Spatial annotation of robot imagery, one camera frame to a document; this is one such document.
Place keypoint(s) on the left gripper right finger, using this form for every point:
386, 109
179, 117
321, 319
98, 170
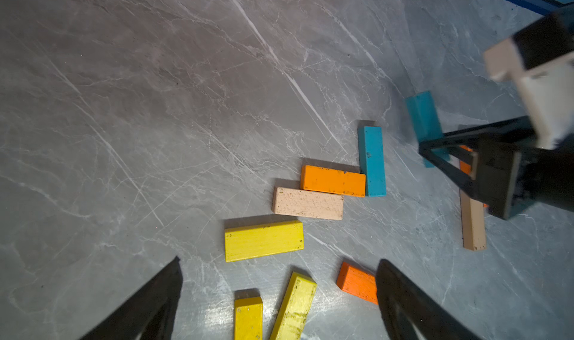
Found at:
407, 311

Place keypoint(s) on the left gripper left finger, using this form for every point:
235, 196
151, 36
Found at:
150, 313

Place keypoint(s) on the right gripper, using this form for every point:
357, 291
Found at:
508, 173

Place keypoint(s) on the teal block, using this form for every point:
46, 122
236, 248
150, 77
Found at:
424, 118
371, 150

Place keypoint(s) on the beige block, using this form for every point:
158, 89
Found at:
473, 224
306, 204

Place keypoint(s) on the yellow block leftmost upright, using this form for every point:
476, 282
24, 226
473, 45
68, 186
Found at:
248, 321

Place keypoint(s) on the yellow block tilted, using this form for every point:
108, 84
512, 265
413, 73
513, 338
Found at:
297, 302

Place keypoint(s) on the yellow block horizontal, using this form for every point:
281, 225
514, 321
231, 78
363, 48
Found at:
250, 242

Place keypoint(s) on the light orange block centre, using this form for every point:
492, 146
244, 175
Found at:
326, 180

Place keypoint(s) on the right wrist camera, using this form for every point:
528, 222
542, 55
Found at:
538, 59

